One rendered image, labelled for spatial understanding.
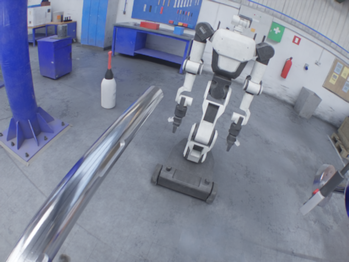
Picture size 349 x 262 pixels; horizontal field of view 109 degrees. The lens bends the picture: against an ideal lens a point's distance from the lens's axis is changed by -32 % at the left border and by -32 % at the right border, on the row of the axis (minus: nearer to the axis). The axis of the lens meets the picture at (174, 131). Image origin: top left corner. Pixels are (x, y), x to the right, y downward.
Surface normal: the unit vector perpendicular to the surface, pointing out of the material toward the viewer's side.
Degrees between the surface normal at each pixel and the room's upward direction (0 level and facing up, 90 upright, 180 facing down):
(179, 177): 0
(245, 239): 0
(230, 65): 90
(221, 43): 90
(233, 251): 0
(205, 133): 66
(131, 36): 90
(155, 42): 90
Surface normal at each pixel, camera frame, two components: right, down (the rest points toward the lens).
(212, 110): -0.23, 0.40
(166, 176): -0.05, -0.16
